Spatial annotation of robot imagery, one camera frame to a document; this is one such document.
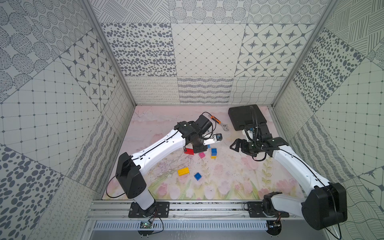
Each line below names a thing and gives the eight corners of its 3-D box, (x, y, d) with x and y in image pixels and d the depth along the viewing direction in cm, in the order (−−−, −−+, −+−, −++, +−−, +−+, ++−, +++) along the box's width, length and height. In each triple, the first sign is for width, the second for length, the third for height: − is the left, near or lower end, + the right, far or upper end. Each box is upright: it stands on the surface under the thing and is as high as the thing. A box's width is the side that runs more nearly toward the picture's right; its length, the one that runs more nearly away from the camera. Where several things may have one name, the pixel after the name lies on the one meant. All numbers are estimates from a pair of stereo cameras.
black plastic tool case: (234, 131, 106) (236, 127, 102) (226, 112, 118) (227, 107, 114) (265, 126, 109) (268, 121, 105) (254, 107, 122) (256, 103, 117)
